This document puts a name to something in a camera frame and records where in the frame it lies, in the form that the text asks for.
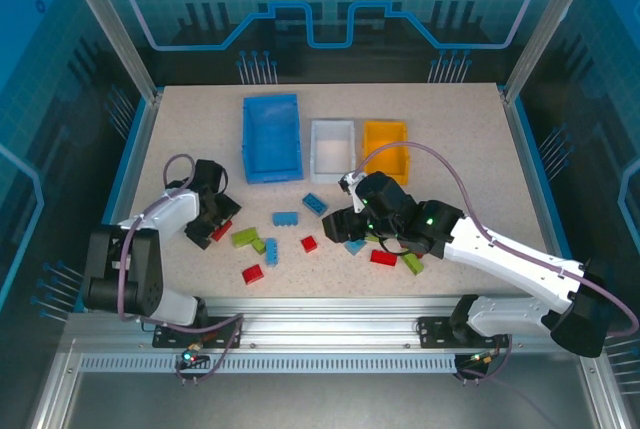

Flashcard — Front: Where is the aluminium frame post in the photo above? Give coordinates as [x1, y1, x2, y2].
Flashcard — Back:
[55, 0, 164, 103]
[502, 0, 599, 103]

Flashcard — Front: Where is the yellow plastic bin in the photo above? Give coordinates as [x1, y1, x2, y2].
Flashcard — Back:
[361, 120, 410, 186]

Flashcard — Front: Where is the slotted grey cable duct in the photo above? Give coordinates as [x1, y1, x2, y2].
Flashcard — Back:
[78, 353, 459, 376]

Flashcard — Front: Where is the white plastic bin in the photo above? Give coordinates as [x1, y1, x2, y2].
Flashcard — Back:
[309, 119, 357, 185]

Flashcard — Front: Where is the aluminium mounting rail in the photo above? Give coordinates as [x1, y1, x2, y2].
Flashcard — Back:
[197, 297, 471, 350]

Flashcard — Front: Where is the blue and aluminium side rail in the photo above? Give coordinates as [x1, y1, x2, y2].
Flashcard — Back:
[504, 93, 574, 260]
[74, 93, 164, 315]

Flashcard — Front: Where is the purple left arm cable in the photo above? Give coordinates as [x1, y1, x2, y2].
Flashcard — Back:
[116, 152, 246, 386]

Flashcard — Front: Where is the large blue plastic bin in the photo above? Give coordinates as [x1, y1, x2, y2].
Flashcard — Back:
[241, 93, 305, 185]

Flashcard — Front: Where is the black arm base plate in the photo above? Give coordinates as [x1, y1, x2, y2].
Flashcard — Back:
[417, 315, 512, 350]
[152, 316, 245, 350]

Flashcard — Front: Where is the long green lego brick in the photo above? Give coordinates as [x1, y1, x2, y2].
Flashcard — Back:
[230, 227, 259, 249]
[399, 252, 424, 277]

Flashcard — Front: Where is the red sloped lego brick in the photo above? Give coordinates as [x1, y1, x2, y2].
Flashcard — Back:
[241, 264, 266, 286]

